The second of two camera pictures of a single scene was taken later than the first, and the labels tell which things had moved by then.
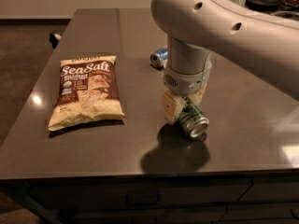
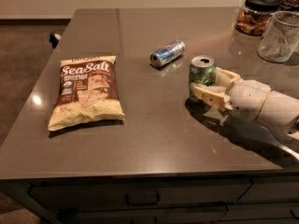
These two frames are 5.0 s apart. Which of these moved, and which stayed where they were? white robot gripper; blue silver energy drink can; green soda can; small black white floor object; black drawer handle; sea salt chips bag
Moved: green soda can; white robot gripper
Stayed: black drawer handle; blue silver energy drink can; sea salt chips bag; small black white floor object
